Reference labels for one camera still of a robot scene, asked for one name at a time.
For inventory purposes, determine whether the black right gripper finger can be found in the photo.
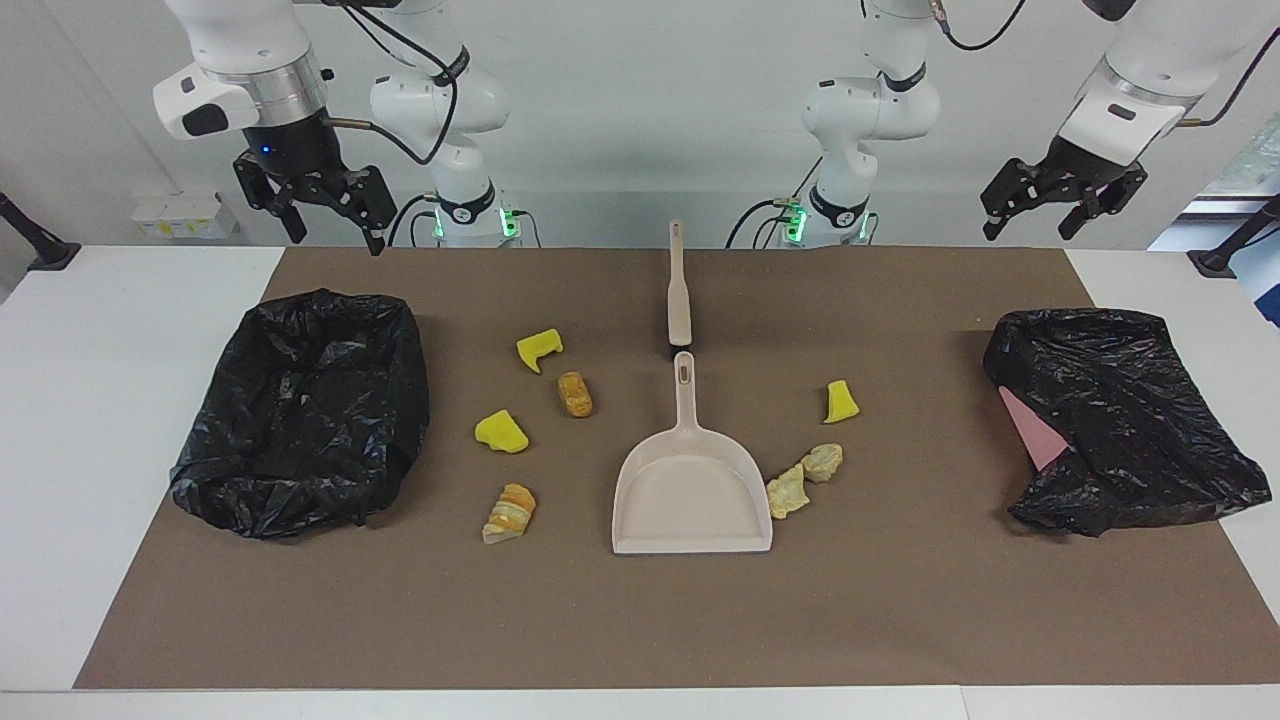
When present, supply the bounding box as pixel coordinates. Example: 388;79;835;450
233;152;308;244
340;165;398;256

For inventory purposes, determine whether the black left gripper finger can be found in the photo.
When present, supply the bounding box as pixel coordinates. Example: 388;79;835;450
1058;168;1148;241
980;158;1046;241

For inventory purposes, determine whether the notched yellow sponge piece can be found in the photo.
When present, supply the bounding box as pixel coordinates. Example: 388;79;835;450
516;328;565;375

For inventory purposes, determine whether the yellow sponge chunk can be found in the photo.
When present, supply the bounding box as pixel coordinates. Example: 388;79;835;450
474;409;530;455

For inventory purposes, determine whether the beige hand brush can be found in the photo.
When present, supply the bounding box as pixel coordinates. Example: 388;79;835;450
666;220;694;359

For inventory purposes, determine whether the orange striped toy croissant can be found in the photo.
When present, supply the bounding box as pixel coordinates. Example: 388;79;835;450
482;483;537;545

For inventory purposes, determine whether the beige plastic dustpan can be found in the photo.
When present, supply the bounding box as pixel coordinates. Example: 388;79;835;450
612;351;774;555

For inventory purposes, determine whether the black trash bag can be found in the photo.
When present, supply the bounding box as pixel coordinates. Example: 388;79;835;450
983;308;1273;538
168;289;431;541

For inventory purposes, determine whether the right black trash bag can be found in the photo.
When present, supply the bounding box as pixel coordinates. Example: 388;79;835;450
168;289;431;541

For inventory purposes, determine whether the pink plastic bin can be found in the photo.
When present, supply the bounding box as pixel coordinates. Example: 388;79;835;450
1000;386;1071;471

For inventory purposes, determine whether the white power strip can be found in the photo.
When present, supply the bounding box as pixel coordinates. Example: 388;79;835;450
131;192;239;239

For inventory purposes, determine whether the brown table mat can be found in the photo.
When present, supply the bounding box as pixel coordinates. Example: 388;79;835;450
73;247;1280;691

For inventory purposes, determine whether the black right base cable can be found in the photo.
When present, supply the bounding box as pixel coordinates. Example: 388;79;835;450
388;195;441;248

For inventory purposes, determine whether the black base cable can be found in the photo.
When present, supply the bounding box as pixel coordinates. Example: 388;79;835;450
388;195;441;248
725;155;826;249

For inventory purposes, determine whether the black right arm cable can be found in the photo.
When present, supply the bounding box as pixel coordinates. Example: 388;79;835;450
293;0;471;167

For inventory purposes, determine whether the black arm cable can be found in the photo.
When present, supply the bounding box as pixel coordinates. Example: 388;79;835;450
293;0;471;167
925;0;1280;129

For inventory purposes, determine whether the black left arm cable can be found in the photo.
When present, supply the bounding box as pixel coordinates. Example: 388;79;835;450
925;0;1280;129

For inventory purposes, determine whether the black camera stand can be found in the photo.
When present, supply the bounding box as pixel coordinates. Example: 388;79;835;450
0;192;81;272
1188;195;1280;278

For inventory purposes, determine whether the black left base cable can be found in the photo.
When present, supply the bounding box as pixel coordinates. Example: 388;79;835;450
725;155;826;249

